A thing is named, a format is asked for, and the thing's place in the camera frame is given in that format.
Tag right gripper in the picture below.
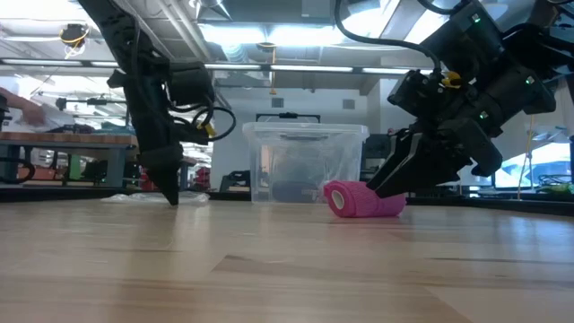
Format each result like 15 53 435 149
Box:
366 114 504 200

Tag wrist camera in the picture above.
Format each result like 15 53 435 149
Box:
167 60 217 108
387 69 448 126

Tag bright computer monitor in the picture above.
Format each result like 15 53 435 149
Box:
492 142 573 189

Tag black left camera cable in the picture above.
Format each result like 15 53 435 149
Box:
169 93 238 143

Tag wooden workbench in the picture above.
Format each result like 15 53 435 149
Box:
0 131 198 189

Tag yellow hanging cable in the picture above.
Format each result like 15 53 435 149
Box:
517 114 537 201

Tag black camera rig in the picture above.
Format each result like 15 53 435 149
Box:
55 97 131 135

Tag clear zip bag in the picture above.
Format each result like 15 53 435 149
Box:
100 191 210 205

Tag ceiling light strip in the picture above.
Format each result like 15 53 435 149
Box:
0 57 434 76

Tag clear plastic storage bin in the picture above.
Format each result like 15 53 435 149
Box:
245 133 367 205

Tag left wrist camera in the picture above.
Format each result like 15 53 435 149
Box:
167 60 217 108

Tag black cable loop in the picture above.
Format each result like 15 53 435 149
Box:
0 157 37 185

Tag black right camera cable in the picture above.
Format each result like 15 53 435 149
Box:
333 0 444 74

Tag green object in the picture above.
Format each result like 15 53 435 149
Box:
537 182 574 196

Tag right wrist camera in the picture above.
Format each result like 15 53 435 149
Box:
387 69 448 126

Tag person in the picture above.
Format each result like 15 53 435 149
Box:
0 86 47 127

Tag clear plastic bin lid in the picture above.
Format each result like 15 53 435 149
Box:
242 121 370 142

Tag black stand frame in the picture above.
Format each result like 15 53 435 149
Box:
255 111 322 124

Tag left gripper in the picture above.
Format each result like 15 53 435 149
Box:
133 100 198 207

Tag black camera cable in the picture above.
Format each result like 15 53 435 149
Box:
169 93 238 143
333 0 444 74

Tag red box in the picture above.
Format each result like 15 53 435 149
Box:
195 166 212 191

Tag green container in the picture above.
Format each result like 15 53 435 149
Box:
66 154 83 181

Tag pink elastic bandage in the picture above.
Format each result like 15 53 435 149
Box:
323 179 407 220

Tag ceiling cable reel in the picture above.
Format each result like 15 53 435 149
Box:
59 22 91 59

